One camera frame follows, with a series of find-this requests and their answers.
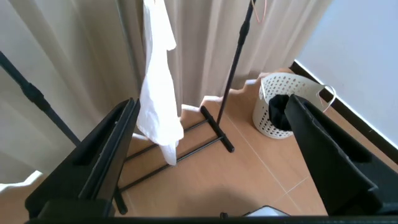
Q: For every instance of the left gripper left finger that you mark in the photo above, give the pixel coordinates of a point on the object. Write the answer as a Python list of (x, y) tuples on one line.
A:
[(93, 161)]

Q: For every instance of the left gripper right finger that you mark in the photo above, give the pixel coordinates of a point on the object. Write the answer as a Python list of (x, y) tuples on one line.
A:
[(335, 174)]

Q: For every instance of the black garment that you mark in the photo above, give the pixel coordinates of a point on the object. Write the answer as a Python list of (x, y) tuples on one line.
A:
[(278, 112)]

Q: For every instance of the white printed t-shirt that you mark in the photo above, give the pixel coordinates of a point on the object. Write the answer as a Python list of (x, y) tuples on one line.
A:
[(158, 102)]

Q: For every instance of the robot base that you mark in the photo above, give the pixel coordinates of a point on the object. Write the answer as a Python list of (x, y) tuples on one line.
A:
[(267, 212)]

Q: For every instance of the white laundry basket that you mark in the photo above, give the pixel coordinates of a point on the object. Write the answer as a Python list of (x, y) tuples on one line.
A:
[(280, 82)]

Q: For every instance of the black clothes rack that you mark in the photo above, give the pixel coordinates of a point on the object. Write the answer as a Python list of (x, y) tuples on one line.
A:
[(217, 130)]

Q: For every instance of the pink clothes hanger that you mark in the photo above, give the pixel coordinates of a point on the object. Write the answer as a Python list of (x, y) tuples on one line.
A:
[(257, 18)]

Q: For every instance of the beige curtain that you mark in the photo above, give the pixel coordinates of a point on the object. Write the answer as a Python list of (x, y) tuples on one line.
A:
[(77, 56)]

